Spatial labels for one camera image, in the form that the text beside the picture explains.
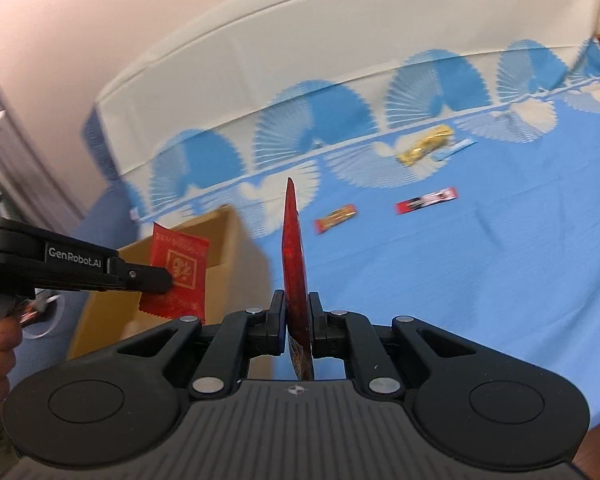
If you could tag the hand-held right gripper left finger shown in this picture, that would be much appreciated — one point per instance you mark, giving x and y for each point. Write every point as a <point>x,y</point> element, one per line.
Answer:
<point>280,312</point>

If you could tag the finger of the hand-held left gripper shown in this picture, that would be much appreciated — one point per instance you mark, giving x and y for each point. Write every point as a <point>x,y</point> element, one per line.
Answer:
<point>145,277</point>

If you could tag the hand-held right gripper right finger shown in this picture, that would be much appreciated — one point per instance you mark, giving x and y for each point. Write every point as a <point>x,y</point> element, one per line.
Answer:
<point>317,320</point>

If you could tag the red snack packet white print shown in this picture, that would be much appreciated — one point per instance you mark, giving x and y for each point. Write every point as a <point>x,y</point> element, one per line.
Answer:
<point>186,260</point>

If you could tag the dark red snack packet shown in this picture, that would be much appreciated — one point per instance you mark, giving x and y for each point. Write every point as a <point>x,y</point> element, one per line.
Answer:
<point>295,260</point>

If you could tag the brown cardboard box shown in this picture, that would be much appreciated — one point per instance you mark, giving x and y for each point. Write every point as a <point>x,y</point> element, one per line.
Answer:
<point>220,240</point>

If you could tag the black smartphone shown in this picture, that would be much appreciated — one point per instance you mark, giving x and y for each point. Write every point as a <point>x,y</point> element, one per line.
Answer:
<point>30,316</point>

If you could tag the orange-red snack bar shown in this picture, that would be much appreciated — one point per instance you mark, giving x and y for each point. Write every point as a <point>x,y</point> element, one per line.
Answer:
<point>336,219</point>

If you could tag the blue fan-print sheet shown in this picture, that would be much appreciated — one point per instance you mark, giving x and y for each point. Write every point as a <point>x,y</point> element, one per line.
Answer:
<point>455,285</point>

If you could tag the red snack stick wrapper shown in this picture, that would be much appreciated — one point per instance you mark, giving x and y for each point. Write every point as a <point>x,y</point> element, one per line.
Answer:
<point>425,201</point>

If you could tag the gold snack packet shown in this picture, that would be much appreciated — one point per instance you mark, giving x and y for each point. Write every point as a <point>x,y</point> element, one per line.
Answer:
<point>425,145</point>

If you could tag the light blue snack packet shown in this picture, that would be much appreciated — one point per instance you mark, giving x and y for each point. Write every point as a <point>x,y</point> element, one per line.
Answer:
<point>455,150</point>

